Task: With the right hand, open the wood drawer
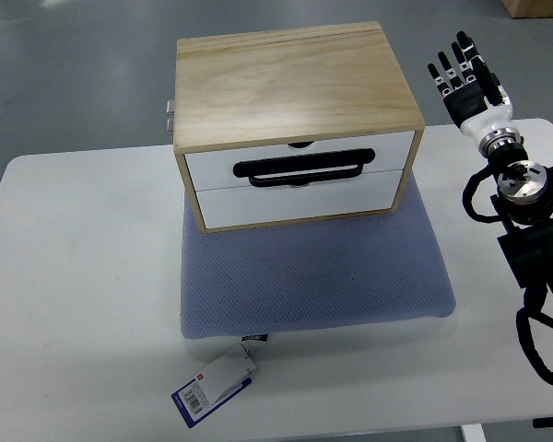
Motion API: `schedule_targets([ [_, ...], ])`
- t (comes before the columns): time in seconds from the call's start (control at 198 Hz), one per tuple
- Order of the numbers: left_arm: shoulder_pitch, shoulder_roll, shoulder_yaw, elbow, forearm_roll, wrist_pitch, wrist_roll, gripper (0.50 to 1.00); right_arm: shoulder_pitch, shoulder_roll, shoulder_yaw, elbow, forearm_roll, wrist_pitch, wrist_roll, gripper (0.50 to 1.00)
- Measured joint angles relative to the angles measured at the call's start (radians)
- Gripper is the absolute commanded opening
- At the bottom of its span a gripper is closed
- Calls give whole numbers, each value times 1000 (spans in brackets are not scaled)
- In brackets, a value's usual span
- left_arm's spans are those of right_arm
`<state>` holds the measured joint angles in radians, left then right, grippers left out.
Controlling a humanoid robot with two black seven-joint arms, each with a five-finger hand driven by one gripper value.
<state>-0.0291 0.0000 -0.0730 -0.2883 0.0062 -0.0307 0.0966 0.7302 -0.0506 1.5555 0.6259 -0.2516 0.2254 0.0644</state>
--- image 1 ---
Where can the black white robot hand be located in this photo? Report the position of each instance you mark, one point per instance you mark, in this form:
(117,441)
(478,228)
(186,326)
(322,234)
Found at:
(474,98)

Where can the black drawer handle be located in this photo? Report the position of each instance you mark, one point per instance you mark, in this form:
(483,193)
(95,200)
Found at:
(306,169)

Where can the white drawer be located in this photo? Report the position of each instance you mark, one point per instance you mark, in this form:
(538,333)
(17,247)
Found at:
(213,170)

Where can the wooden drawer cabinet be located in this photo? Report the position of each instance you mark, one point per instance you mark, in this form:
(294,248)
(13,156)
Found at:
(294,87)

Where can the wooden box corner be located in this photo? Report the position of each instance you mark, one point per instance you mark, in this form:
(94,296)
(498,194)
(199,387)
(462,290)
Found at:
(529,8)

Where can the blue grey cushion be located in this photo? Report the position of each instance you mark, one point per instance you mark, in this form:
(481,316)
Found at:
(318,275)

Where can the grey metal clamp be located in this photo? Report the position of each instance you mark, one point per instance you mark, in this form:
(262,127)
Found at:
(170,116)

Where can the black bar under table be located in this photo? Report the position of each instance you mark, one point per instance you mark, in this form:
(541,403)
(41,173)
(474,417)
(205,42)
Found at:
(543,422)

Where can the white table leg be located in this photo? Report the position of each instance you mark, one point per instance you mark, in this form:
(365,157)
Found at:
(473,433)

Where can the white blue product tag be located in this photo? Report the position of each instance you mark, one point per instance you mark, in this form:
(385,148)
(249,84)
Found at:
(214,385)

